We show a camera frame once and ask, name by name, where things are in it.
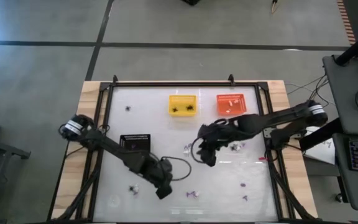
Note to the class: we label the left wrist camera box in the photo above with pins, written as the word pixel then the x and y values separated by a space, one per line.
pixel 163 192

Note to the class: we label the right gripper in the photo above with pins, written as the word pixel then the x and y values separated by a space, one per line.
pixel 219 133

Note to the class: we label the black plastic basket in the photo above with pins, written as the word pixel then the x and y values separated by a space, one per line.
pixel 141 140

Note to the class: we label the yellow plastic basket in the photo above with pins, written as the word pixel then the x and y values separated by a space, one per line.
pixel 180 102

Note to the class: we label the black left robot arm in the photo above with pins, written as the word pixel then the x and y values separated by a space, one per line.
pixel 113 149

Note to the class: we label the black metal table frame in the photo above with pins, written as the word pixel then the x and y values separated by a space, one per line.
pixel 182 84

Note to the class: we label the black table edge bracket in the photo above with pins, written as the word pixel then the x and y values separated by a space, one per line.
pixel 231 80
pixel 115 79

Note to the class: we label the grey desk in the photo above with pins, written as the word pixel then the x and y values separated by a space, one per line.
pixel 343 186

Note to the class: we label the grey metal stand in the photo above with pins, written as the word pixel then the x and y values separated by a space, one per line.
pixel 5 148

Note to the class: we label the black metal pole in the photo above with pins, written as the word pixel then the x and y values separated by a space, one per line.
pixel 356 46

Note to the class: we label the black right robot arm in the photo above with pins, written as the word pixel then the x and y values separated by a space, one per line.
pixel 278 116

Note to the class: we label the orange plastic basket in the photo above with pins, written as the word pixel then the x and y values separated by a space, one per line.
pixel 241 107

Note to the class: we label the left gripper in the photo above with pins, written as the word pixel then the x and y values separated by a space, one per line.
pixel 157 171

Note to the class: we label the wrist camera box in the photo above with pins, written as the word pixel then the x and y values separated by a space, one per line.
pixel 163 192
pixel 209 159

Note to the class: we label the black caster wheel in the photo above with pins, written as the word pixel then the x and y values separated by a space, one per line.
pixel 339 198

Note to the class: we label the black diagonal beam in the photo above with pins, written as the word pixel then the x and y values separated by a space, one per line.
pixel 317 135

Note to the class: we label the black desk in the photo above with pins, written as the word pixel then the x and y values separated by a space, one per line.
pixel 343 93

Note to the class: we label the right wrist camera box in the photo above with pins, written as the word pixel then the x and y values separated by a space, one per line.
pixel 209 159

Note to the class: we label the black floor object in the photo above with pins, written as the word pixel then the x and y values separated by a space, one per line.
pixel 190 2

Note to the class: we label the white paper sheet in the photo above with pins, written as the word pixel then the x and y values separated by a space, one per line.
pixel 320 149

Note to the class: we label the red tag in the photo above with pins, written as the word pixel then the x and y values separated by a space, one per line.
pixel 262 159

